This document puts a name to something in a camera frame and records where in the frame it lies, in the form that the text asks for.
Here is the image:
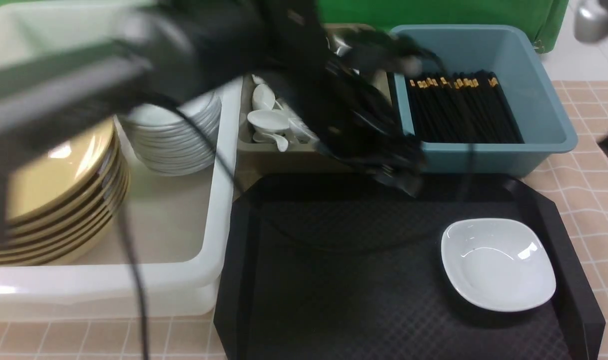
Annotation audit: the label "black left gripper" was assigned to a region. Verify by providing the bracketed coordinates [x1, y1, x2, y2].
[304, 50, 426, 198]

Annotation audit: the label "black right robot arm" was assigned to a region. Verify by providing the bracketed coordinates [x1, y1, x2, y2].
[574, 0, 608, 44]

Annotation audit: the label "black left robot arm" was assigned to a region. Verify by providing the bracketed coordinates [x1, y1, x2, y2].
[0, 0, 426, 242]

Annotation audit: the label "pile of black chopsticks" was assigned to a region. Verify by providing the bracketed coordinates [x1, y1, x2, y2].
[406, 70, 525, 144]

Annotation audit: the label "blue chopstick bin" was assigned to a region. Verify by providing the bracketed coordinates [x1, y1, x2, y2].
[391, 24, 578, 178]

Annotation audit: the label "white square sauce dish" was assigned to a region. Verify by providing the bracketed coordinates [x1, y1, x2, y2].
[440, 218, 557, 313]

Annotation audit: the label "black serving tray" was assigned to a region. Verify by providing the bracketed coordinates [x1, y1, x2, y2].
[214, 173, 606, 360]

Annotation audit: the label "olive green spoon bin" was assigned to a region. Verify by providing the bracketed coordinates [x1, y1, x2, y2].
[237, 46, 379, 174]

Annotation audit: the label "pile of white spoons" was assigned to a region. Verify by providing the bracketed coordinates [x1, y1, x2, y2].
[247, 74, 318, 153]

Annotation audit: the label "stack of white square dishes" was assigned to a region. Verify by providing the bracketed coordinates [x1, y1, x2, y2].
[118, 92, 222, 176]

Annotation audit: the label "large white plastic tub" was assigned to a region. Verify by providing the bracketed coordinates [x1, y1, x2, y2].
[0, 0, 234, 322]

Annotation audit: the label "stack of yellow bowls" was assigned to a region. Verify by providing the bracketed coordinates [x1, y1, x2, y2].
[0, 117, 131, 267]

